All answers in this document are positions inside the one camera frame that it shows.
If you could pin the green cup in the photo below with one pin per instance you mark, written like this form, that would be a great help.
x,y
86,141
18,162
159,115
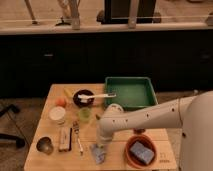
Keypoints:
x,y
84,114

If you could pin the white spatula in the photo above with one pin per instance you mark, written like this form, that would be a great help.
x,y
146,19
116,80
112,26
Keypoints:
x,y
109,95

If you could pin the white round container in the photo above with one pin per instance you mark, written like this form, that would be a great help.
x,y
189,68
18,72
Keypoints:
x,y
57,114

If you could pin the small metal cup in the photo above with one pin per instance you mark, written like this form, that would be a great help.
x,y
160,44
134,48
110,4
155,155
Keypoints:
x,y
44,145

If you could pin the metal fork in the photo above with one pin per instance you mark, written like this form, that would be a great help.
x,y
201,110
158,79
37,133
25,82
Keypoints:
x,y
76,130

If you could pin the blue sponge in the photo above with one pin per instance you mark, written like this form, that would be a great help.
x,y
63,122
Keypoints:
x,y
141,152

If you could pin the terracotta bowl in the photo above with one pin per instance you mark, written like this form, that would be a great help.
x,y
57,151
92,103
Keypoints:
x,y
131,159

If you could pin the light blue towel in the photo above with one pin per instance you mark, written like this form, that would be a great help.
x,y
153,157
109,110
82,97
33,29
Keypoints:
x,y
98,153

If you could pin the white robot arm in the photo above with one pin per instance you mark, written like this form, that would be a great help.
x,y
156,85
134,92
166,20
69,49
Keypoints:
x,y
194,115

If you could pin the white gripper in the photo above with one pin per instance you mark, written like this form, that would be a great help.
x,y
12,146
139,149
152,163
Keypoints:
x,y
102,141

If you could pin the dark round bowl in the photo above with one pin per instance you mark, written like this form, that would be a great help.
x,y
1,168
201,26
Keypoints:
x,y
83,102

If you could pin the orange fruit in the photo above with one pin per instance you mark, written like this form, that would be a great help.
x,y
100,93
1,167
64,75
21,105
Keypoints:
x,y
61,102

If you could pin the green plastic tray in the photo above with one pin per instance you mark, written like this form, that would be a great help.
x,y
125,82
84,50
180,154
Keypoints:
x,y
132,93

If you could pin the wooden brush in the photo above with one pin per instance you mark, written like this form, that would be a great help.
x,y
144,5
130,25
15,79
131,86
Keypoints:
x,y
65,139

